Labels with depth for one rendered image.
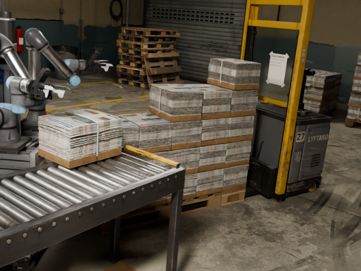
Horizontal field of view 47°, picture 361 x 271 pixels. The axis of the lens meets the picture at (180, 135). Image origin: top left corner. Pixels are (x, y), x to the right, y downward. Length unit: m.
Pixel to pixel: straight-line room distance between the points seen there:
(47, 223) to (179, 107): 1.72
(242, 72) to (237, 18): 6.91
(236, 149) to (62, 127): 1.87
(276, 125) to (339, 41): 5.50
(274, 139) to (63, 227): 2.74
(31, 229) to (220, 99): 2.12
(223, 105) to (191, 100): 0.33
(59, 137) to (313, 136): 2.62
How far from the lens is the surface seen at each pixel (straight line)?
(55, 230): 1.81
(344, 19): 9.41
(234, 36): 10.42
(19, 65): 2.49
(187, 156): 3.36
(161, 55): 9.62
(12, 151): 2.66
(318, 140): 4.25
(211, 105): 3.38
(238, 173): 3.81
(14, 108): 2.34
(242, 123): 3.65
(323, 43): 9.53
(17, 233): 1.70
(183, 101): 3.21
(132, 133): 3.03
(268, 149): 4.21
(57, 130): 2.28
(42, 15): 10.36
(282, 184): 3.99
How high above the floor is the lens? 1.62
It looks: 16 degrees down
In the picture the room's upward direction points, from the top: 5 degrees clockwise
